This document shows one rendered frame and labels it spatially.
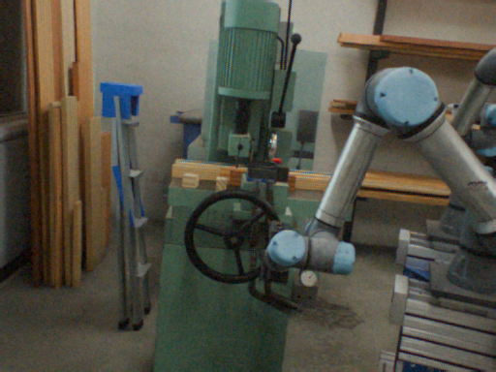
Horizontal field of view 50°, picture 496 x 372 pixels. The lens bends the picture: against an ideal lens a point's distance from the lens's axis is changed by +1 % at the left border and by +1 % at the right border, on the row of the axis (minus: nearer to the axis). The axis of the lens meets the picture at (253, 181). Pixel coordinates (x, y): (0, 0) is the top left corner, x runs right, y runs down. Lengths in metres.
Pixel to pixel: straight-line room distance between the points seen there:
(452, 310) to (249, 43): 0.98
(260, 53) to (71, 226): 1.73
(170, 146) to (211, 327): 2.56
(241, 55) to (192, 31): 2.45
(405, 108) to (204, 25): 3.15
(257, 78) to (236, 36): 0.15
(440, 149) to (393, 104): 0.15
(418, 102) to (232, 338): 1.09
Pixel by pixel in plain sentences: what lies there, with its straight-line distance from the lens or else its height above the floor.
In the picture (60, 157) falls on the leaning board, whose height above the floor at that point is 0.73.
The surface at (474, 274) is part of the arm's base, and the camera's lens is 1.44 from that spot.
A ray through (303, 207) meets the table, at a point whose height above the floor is 0.87.
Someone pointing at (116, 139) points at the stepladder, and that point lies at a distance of 2.50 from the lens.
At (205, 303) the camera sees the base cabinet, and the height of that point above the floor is 0.51.
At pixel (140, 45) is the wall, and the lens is 4.24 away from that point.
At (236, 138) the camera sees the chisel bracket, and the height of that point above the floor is 1.06.
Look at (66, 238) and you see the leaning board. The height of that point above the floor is 0.28.
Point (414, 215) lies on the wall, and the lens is 4.43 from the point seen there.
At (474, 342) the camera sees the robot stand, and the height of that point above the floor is 0.69.
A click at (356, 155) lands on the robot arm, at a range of 1.29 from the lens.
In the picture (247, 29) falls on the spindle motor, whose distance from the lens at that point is 1.74.
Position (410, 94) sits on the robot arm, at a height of 1.28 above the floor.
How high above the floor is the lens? 1.30
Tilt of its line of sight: 12 degrees down
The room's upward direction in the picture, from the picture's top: 6 degrees clockwise
